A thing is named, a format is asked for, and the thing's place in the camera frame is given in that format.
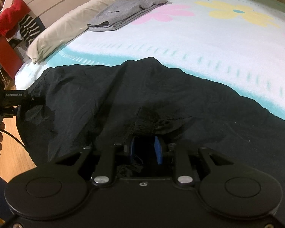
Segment beige pillow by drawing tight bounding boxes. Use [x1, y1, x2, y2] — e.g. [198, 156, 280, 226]
[27, 0, 119, 62]

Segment folded grey garment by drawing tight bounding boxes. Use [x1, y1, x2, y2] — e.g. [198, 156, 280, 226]
[87, 0, 168, 31]

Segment black cable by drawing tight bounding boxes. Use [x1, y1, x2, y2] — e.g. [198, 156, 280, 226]
[0, 128, 29, 150]

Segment red cloth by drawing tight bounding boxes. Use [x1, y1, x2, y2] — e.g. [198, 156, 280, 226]
[0, 0, 31, 39]

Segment floral bed sheet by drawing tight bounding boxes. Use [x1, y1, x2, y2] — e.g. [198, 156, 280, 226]
[15, 0, 285, 120]

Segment striped black white garment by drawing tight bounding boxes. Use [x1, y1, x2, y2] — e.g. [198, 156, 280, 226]
[19, 14, 41, 45]

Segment black track pants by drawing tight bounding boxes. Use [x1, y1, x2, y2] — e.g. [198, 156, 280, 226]
[16, 58, 285, 224]

